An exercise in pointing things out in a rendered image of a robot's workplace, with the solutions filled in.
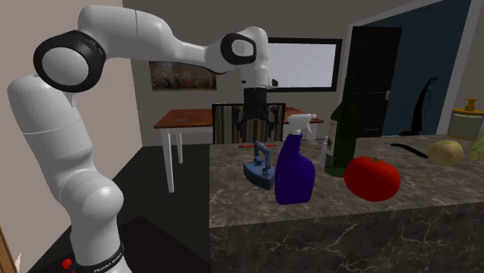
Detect brown potato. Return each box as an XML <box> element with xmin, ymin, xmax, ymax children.
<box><xmin>427</xmin><ymin>140</ymin><xmax>465</xmax><ymax>167</ymax></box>

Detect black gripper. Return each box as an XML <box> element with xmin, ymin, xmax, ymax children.
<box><xmin>231</xmin><ymin>87</ymin><xmax>279</xmax><ymax>134</ymax></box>

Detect black door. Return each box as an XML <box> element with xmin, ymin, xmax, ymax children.
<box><xmin>346</xmin><ymin>26</ymin><xmax>403</xmax><ymax>139</ymax></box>

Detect small white box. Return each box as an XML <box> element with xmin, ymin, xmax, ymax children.
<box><xmin>320</xmin><ymin>136</ymin><xmax>330</xmax><ymax>166</ymax></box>

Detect red tomato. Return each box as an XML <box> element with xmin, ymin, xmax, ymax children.
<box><xmin>343</xmin><ymin>157</ymin><xmax>402</xmax><ymax>202</ymax></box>

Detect dark robot stand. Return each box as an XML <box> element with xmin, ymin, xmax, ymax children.
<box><xmin>28</xmin><ymin>215</ymin><xmax>212</xmax><ymax>273</ymax></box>

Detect dark green wine bottle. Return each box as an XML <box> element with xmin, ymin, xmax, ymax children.
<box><xmin>323</xmin><ymin>77</ymin><xmax>361</xmax><ymax>178</ymax></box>

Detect brown wooden furniture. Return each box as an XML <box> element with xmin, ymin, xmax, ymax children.
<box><xmin>0</xmin><ymin>226</ymin><xmax>19</xmax><ymax>273</ymax></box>

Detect black framed window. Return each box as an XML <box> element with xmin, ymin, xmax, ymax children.
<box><xmin>265</xmin><ymin>37</ymin><xmax>343</xmax><ymax>93</ymax></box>

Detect wall picture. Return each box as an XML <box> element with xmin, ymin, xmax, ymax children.
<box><xmin>148</xmin><ymin>60</ymin><xmax>218</xmax><ymax>92</ymax></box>

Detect striped chair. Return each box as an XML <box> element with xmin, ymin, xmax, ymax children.
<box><xmin>211</xmin><ymin>102</ymin><xmax>287</xmax><ymax>145</ymax></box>

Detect brown table with white legs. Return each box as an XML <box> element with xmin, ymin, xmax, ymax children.
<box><xmin>153</xmin><ymin>106</ymin><xmax>325</xmax><ymax>194</ymax></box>

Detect blue spray bottle white trigger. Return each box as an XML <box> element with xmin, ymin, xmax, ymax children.
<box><xmin>274</xmin><ymin>112</ymin><xmax>317</xmax><ymax>206</ymax></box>

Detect black curved stick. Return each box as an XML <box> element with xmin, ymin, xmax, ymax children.
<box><xmin>389</xmin><ymin>143</ymin><xmax>430</xmax><ymax>159</ymax></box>

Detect grey-blue flat iron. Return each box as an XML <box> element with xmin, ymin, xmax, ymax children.
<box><xmin>243</xmin><ymin>141</ymin><xmax>276</xmax><ymax>191</ymax></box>

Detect pale jar with yellow lid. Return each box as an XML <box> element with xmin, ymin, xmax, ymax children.
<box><xmin>447</xmin><ymin>98</ymin><xmax>484</xmax><ymax>141</ymax></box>

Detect pale green vegetable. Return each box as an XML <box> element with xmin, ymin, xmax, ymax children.
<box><xmin>468</xmin><ymin>135</ymin><xmax>484</xmax><ymax>161</ymax></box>

